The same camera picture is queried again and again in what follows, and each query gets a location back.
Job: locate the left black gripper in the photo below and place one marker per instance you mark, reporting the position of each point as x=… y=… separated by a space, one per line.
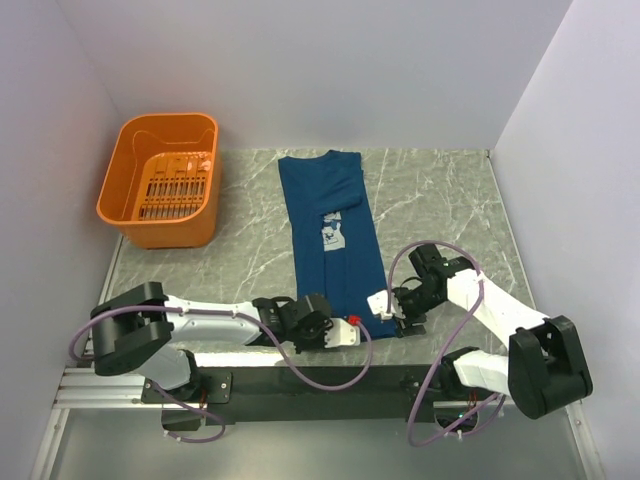
x=318 y=345

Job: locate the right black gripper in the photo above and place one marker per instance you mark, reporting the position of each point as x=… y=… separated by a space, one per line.
x=405 y=325

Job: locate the blue mickey mouse t-shirt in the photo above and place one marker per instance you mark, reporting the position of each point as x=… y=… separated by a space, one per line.
x=335 y=248

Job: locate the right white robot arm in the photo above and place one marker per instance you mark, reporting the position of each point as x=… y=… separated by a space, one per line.
x=544 y=369

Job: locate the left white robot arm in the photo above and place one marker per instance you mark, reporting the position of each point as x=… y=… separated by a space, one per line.
x=139 y=330

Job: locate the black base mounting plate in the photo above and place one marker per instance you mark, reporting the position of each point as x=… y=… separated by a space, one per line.
x=275 y=393

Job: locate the orange plastic basket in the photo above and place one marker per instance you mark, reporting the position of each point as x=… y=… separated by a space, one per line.
x=162 y=185

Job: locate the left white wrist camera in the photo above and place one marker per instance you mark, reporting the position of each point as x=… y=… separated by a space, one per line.
x=341 y=334

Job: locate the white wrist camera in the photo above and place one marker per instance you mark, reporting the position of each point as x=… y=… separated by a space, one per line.
x=341 y=334
x=381 y=305

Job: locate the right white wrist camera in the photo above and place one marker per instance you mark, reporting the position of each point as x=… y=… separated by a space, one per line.
x=381 y=305

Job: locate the aluminium frame rail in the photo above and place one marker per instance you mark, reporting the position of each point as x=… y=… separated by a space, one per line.
x=100 y=429

